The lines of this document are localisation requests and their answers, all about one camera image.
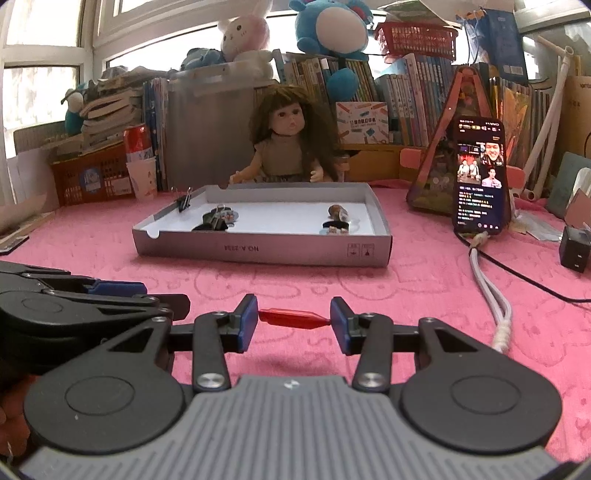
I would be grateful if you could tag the blue gift bag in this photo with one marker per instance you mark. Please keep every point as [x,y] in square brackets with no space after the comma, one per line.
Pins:
[501,41]

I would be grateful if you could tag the teal notebook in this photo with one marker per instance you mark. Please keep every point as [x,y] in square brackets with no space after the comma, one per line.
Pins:
[565,184]

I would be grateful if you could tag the colourful printed box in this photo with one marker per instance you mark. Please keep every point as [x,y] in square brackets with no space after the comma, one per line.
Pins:
[362,122]

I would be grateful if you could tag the white paper cup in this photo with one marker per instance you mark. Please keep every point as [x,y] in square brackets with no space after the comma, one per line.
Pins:
[142,180]

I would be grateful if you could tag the black smartphone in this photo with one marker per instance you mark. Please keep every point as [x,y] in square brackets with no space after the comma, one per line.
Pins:
[478,212]

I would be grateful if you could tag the red plastic basket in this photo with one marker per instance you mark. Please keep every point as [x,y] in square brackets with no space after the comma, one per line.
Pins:
[415,41]

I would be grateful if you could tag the brown cardboard box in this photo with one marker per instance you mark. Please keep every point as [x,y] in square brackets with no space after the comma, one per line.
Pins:
[579,115]

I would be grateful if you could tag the long-haired doll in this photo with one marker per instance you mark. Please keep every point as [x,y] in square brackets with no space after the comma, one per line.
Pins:
[281,152]

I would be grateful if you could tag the white rabbit plush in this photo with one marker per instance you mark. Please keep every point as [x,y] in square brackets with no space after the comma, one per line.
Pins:
[244,34]

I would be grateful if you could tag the black charger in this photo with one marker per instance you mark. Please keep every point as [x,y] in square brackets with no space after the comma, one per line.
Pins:
[575,251]

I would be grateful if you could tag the grey cardboard box tray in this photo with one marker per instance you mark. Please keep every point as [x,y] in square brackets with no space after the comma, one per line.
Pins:
[286,217]

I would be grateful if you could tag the pink rabbit print cloth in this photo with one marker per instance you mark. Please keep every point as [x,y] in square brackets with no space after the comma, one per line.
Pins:
[300,281]

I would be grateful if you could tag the blue penguin plush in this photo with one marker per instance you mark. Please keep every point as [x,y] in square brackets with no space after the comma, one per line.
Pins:
[74,115]

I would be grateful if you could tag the white window frame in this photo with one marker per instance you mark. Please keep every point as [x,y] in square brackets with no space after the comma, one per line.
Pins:
[99,27]

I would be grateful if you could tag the stack of lying books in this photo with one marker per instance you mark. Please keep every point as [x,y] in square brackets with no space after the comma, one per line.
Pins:
[111,110]

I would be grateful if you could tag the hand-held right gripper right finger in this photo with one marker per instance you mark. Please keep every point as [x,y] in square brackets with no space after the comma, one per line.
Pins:
[340,325]

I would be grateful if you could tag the brown hazelnut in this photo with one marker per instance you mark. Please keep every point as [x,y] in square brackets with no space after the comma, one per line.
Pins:
[335,211]

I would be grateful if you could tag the yellow picture books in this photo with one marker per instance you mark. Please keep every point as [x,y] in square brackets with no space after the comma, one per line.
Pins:
[526,115]

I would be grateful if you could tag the red soda can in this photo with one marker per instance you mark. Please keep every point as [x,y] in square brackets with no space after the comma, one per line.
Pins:
[137,141]

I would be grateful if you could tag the row of upright books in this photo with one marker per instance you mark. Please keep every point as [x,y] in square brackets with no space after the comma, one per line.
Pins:
[415,101]

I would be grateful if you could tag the grey storage box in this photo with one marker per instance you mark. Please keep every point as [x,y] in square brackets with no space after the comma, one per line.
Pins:
[207,129]

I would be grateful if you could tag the orange plastic basket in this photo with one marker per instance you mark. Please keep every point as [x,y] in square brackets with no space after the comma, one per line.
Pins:
[92,180]

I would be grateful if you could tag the paper stack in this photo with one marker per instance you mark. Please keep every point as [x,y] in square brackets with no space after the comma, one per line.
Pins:
[23,221]

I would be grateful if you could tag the pink triangular stand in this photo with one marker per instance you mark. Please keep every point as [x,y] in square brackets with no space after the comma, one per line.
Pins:
[434,184]

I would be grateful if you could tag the clear plastic dome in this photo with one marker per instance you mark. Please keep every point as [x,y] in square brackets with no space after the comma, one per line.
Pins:
[345,218]

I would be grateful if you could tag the clear plastic packet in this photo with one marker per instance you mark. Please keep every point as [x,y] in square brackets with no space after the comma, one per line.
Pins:
[540,228]

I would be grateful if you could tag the red pointed plastic piece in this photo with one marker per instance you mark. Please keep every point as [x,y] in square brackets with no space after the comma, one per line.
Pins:
[295,318]

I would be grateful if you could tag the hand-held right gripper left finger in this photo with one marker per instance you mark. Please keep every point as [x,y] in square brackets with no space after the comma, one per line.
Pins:
[247,323]

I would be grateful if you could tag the big blue plush toy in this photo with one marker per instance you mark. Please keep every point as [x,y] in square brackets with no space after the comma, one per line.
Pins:
[332,27]

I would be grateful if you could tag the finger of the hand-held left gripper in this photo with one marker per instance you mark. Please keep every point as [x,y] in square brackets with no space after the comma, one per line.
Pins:
[178,305]
[120,288]

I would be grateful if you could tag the large black binder clip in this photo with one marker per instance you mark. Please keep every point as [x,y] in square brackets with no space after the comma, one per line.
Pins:
[217,219]

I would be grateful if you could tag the small blue plush toy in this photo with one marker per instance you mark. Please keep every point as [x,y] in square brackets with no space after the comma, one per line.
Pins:
[203,59]

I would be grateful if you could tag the blue upright books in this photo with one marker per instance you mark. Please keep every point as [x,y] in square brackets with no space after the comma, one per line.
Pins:
[154,120]

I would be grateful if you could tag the black card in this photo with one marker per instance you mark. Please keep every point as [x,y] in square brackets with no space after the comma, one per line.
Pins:
[11,247]

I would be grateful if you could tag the white paper sheet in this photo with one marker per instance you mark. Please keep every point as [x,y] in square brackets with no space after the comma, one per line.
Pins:
[32,175]

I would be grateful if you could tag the small black binder clip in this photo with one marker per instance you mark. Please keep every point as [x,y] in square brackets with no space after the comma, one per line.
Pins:
[183,202]

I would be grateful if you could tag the yellow wooden box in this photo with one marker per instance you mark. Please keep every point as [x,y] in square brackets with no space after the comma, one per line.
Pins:
[374,164]

